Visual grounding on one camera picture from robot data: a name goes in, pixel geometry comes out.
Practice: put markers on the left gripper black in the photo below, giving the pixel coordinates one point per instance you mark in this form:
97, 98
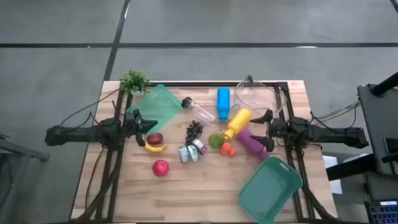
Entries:
132, 129

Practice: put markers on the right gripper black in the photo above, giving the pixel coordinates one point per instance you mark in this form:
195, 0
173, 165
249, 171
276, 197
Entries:
281, 130

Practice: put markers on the purple plastic bottle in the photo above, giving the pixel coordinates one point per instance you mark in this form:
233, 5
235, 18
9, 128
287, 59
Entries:
250, 143

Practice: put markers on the yellow plastic bottle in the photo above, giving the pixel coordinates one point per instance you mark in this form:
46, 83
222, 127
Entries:
239, 121

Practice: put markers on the blue plastic bottle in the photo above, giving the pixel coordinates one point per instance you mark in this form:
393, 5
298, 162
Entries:
223, 101

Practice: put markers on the green pear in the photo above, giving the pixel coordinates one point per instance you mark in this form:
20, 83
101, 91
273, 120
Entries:
215, 141

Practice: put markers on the clear bottle black cap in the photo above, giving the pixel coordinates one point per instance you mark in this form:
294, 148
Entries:
199, 110

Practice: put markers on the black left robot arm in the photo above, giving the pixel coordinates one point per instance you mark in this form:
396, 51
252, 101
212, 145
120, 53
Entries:
77, 134

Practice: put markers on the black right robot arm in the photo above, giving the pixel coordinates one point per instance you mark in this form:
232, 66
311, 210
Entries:
329, 134

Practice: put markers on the dark red apple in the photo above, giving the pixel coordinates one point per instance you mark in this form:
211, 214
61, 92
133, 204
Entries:
155, 138

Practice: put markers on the yellow banana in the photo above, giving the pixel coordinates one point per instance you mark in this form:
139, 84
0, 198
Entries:
154, 148

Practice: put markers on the translucent green plastic bin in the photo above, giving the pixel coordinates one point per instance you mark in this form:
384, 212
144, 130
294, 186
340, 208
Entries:
155, 105

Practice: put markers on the clear plastic bin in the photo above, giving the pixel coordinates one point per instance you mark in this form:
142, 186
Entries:
255, 96

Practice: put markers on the bright red round fruit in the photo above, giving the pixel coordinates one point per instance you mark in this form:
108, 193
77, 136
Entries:
160, 168

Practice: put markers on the silver tin can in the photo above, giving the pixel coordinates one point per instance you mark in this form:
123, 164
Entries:
183, 154
192, 153

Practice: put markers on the dark grape bunch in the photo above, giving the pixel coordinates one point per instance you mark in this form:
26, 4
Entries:
193, 130

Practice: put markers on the small green potted plant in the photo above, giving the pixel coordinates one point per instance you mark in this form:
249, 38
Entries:
134, 81

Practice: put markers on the red labelled tin can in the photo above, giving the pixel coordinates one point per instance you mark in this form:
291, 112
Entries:
200, 146

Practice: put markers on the teal plastic tray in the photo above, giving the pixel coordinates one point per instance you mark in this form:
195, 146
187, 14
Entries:
269, 189

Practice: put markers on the white paper sheet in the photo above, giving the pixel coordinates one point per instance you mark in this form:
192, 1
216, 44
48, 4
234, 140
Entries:
331, 165

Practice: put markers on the black side desk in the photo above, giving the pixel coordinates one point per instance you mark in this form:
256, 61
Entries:
373, 124

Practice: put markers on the black phone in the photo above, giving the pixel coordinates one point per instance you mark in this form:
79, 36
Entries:
391, 145

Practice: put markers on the grey metal stand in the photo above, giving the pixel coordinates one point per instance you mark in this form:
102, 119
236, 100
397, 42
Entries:
18, 155

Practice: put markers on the keyboard with blue keys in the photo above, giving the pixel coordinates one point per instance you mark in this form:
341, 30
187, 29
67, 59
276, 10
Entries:
382, 213

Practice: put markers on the black aluminium table frame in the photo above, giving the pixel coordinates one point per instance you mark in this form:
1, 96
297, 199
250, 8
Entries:
202, 84

